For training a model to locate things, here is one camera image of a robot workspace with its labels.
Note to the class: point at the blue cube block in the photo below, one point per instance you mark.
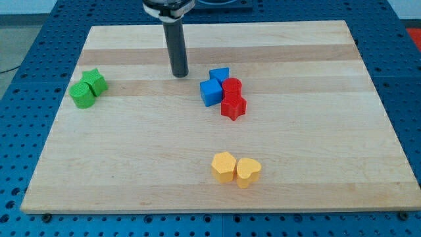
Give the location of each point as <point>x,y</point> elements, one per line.
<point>211,92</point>

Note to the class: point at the red cylinder block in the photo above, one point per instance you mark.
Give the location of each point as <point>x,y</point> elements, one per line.
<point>232,88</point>

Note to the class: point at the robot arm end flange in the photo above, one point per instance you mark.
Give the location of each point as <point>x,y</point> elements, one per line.
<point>168,11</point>

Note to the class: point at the red star block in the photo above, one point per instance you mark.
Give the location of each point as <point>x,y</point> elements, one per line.
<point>233,107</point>

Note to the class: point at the blue triangle block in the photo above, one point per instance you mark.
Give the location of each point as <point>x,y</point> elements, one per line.
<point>220,74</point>

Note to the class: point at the yellow hexagon block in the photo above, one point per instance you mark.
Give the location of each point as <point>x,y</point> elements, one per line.
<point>223,167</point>

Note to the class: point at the wooden board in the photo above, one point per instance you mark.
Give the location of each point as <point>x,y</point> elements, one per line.
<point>314,121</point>

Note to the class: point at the yellow heart block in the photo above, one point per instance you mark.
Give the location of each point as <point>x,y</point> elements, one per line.
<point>248,171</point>

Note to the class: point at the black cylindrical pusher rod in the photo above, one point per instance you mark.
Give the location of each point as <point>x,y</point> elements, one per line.
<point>174,34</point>

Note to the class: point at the green star block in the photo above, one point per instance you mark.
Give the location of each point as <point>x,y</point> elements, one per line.
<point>95,80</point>

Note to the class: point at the green cylinder block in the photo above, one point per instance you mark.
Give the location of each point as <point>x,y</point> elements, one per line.
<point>82,95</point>

